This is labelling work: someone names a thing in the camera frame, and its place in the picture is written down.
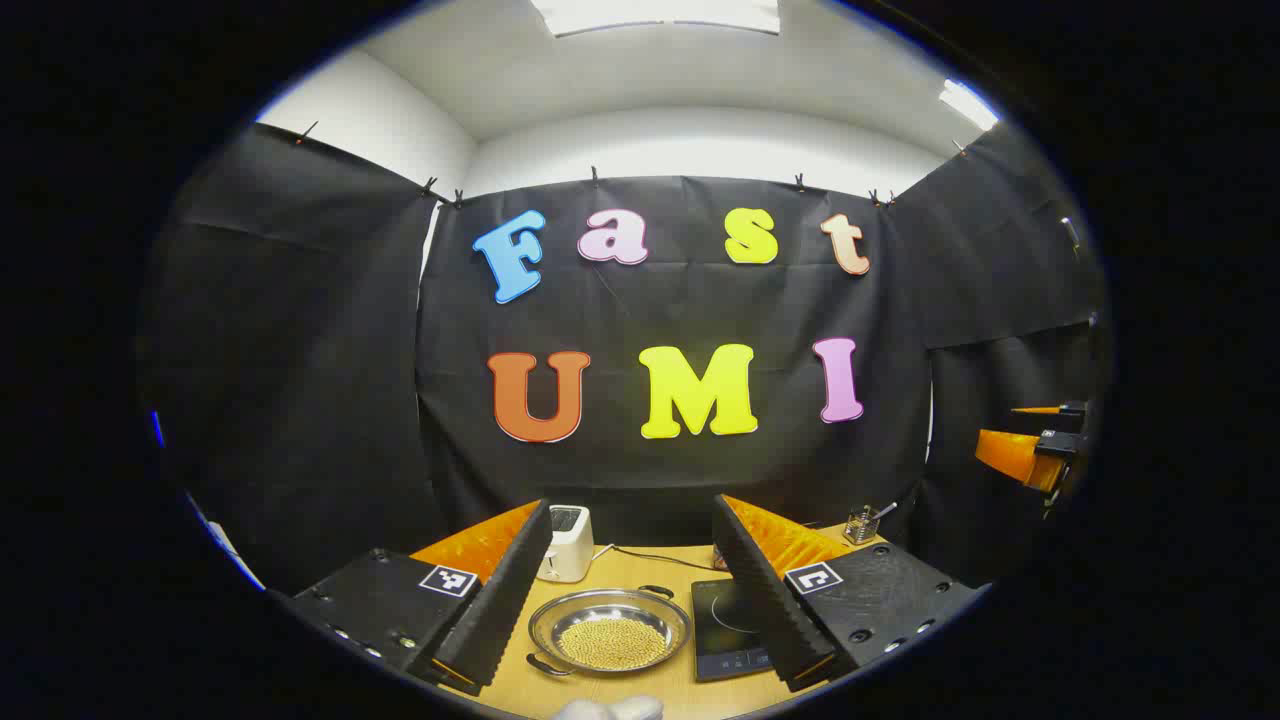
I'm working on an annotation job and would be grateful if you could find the white toaster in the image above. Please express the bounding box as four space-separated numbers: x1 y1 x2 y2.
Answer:
537 505 595 584

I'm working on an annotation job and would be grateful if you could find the white cloth lump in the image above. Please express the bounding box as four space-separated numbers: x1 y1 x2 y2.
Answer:
550 696 664 720

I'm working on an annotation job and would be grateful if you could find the black induction cooktop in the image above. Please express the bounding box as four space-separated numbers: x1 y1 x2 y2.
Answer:
690 577 776 683

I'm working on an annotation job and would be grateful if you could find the pile of yellow soybeans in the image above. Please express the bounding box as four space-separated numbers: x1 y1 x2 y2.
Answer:
557 617 669 671

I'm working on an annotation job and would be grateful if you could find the black power cable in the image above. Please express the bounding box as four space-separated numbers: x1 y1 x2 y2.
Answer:
598 544 717 573

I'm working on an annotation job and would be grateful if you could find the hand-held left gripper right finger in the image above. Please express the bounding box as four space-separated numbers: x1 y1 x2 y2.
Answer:
712 493 991 693

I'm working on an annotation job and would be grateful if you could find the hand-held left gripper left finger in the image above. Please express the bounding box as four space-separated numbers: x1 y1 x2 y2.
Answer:
290 498 554 698

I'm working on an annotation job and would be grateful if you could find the steel pot with black handles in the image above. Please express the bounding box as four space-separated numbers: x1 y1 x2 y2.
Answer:
527 585 693 678

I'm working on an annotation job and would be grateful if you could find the rectangular ceiling light panel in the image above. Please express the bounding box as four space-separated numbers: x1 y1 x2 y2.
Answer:
530 0 782 38
939 79 1000 132

